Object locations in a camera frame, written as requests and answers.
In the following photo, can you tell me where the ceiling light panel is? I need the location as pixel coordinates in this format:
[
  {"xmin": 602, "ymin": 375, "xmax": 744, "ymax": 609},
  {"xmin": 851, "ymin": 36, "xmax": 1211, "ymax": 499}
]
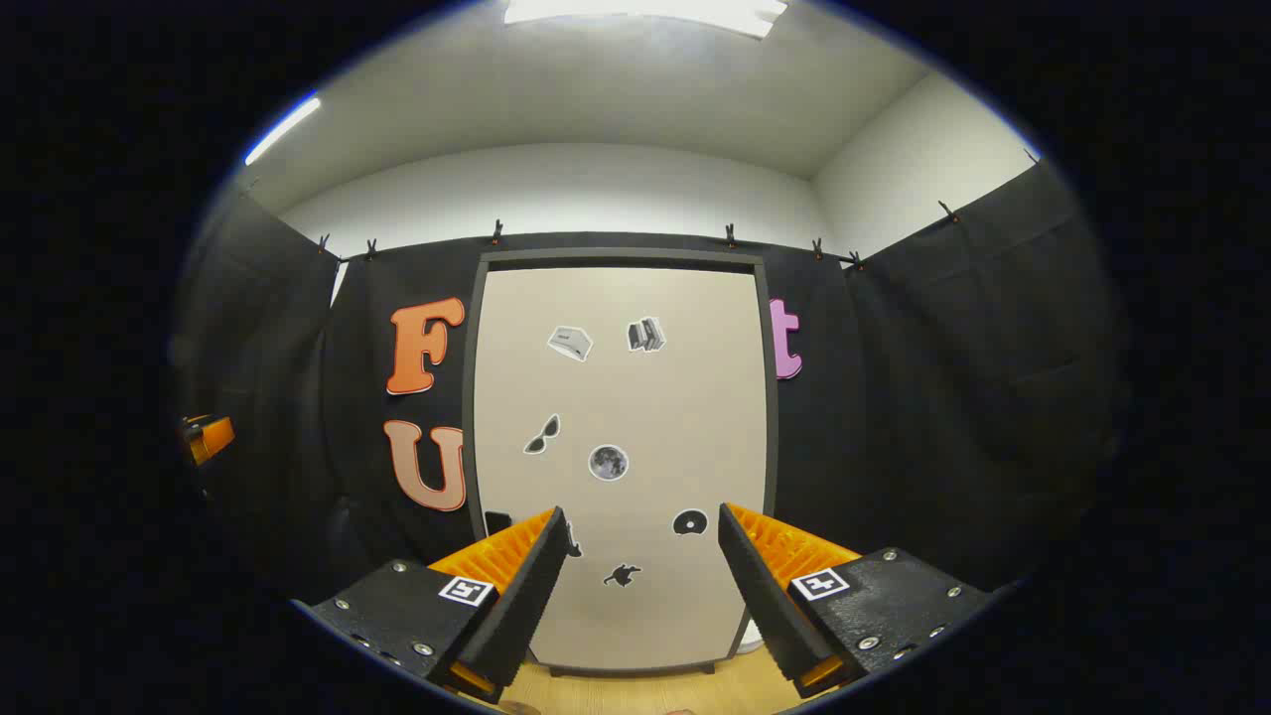
[
  {"xmin": 504, "ymin": 0, "xmax": 788, "ymax": 39},
  {"xmin": 245, "ymin": 94, "xmax": 322, "ymax": 165}
]

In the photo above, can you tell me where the grey cabinet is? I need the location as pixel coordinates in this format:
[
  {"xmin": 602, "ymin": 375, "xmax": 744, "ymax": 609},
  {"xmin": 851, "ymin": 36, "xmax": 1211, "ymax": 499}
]
[{"xmin": 462, "ymin": 248, "xmax": 780, "ymax": 678}]

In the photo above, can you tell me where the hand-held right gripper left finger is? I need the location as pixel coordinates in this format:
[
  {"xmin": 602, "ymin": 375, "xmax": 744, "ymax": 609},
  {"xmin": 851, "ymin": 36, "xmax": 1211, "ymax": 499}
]
[{"xmin": 291, "ymin": 504, "xmax": 572, "ymax": 706}]

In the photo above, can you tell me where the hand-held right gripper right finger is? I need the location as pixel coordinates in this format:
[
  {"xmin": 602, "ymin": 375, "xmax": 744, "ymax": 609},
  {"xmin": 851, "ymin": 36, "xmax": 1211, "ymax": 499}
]
[{"xmin": 717, "ymin": 501, "xmax": 996, "ymax": 701}]

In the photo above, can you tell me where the black backdrop cloth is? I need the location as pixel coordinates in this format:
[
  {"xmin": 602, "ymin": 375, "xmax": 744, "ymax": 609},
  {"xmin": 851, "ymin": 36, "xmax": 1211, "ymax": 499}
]
[{"xmin": 174, "ymin": 164, "xmax": 1128, "ymax": 597}]

